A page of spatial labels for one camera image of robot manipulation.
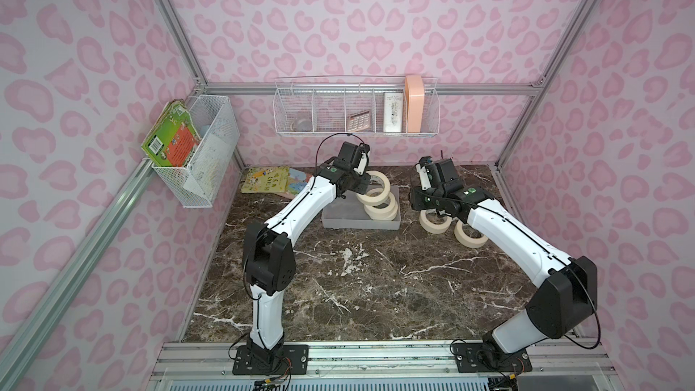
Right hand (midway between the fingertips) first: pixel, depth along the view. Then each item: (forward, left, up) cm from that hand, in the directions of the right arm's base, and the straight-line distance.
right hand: (413, 193), depth 84 cm
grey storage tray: (+6, +21, -20) cm, 29 cm away
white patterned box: (+29, +6, +13) cm, 32 cm away
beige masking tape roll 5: (-7, -20, -17) cm, 27 cm away
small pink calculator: (+26, +17, +8) cm, 32 cm away
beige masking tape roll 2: (0, +12, -4) cm, 13 cm away
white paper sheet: (+9, +64, +9) cm, 65 cm away
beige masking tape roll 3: (+3, +7, -16) cm, 17 cm away
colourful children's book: (+21, +50, -19) cm, 57 cm away
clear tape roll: (+23, +36, +10) cm, 44 cm away
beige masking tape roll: (+9, +12, 0) cm, 15 cm away
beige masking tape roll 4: (-1, -9, -19) cm, 21 cm away
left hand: (+8, +16, 0) cm, 18 cm away
